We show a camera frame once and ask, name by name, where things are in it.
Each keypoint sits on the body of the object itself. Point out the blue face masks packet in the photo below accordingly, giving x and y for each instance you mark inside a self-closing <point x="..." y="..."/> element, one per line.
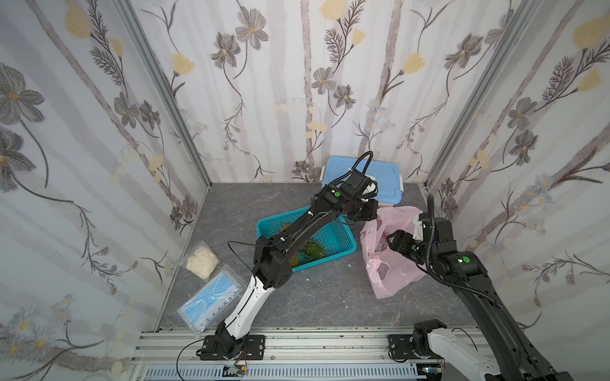
<point x="208" y="305"/>

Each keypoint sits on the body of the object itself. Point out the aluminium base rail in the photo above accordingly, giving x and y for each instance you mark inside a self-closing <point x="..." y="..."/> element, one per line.
<point x="319" y="353"/>

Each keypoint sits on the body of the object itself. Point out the pink plastic bag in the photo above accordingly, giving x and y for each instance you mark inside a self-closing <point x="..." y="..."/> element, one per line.
<point x="388" y="271"/>

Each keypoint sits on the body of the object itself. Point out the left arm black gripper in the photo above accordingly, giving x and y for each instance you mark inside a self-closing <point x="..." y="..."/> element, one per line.
<point x="367" y="209"/>

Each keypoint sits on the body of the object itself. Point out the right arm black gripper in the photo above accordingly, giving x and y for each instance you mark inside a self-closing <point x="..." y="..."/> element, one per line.
<point x="400" y="244"/>

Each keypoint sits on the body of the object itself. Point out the white storage box blue lid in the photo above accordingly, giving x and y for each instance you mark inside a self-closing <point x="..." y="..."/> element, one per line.
<point x="387" y="176"/>

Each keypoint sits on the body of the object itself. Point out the white cotton packet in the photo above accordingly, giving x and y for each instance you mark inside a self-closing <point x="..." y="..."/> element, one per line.
<point x="201" y="260"/>

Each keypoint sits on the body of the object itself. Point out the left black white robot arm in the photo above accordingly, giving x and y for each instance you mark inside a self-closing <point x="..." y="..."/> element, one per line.
<point x="352" y="195"/>

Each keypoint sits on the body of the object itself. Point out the pineapple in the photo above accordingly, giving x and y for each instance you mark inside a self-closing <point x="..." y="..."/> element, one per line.
<point x="309" y="252"/>

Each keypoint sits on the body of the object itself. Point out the teal plastic basket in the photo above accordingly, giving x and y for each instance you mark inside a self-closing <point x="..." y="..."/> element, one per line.
<point x="336" y="238"/>

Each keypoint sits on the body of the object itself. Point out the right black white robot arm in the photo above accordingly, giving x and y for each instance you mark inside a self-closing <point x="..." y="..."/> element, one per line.
<point x="432" y="247"/>

